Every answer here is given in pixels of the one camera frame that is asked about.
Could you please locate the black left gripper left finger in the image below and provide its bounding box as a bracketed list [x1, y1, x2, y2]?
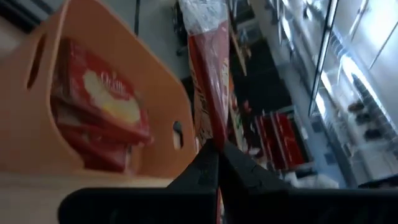
[57, 139, 220, 224]

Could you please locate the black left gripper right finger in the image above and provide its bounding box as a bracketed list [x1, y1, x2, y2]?
[218, 141, 398, 224]

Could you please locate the red popcorn bag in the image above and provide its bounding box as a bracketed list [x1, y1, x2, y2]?
[178, 0, 234, 224]
[50, 36, 154, 146]
[53, 102, 133, 174]

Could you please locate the red shelf unit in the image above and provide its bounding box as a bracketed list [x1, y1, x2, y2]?
[254, 111, 307, 171]

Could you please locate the orange plastic basket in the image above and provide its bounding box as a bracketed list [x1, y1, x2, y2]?
[0, 0, 197, 180]

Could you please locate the black overhead frame crossbar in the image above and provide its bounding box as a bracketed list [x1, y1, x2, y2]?
[308, 0, 340, 117]

